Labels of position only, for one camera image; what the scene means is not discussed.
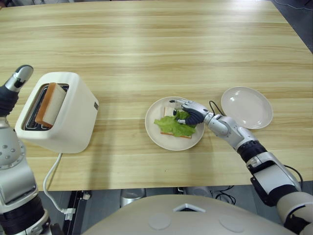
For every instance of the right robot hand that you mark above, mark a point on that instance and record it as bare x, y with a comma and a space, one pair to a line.
194, 112

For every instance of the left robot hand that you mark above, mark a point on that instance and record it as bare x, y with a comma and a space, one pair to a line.
9, 98

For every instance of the green lettuce leaf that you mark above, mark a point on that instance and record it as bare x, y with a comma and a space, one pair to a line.
174, 126

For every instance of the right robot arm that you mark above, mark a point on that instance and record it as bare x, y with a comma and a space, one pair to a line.
266, 169

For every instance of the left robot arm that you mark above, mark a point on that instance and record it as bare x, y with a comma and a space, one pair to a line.
13, 171

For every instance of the bread slice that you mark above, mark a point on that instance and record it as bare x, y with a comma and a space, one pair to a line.
52, 105
167, 111

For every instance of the cream plate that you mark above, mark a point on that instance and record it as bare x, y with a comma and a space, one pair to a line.
171, 143

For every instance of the pale pink plate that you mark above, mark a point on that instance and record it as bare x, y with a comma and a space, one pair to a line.
247, 105

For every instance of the cream toaster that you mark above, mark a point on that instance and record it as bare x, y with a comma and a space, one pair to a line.
73, 117

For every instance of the robot body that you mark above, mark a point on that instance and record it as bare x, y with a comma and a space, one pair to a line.
185, 220

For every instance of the black table leg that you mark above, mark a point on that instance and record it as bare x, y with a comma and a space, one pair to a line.
73, 210

